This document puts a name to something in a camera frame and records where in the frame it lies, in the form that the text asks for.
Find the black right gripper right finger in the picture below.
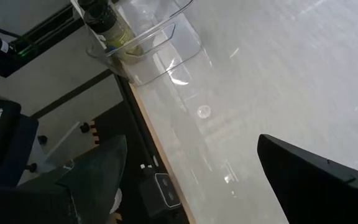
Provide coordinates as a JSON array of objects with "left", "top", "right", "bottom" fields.
[{"left": 257, "top": 133, "right": 358, "bottom": 224}]

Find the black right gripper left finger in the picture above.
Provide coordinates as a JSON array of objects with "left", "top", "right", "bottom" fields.
[{"left": 0, "top": 134, "right": 127, "bottom": 224}]

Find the black-lid spice jar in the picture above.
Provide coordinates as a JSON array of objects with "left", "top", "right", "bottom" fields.
[{"left": 81, "top": 0, "right": 144, "bottom": 65}]

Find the yellow black hazard tape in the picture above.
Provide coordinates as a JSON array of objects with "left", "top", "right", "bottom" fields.
[{"left": 89, "top": 119, "right": 101, "bottom": 146}]

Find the clear plastic bin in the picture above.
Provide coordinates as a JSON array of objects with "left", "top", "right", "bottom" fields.
[{"left": 71, "top": 0, "right": 203, "bottom": 86}]

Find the black stereo camera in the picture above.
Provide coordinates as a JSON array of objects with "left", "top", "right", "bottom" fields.
[{"left": 139, "top": 164, "right": 182, "bottom": 220}]

